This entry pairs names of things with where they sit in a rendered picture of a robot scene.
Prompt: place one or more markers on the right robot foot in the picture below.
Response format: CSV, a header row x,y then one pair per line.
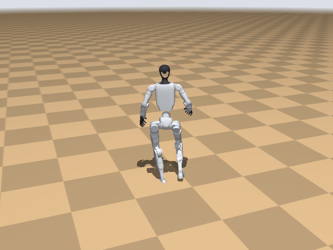
x,y
180,175

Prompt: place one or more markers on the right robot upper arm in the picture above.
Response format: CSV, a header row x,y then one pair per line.
x,y
183,94

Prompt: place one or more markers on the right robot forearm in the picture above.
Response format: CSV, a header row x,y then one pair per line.
x,y
189,108

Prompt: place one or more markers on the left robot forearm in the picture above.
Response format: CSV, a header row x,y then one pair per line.
x,y
142,111

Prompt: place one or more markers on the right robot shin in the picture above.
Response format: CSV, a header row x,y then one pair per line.
x,y
179,157

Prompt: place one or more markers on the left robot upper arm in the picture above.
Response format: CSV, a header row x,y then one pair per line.
x,y
147,96

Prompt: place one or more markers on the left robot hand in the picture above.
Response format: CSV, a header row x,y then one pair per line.
x,y
141,121

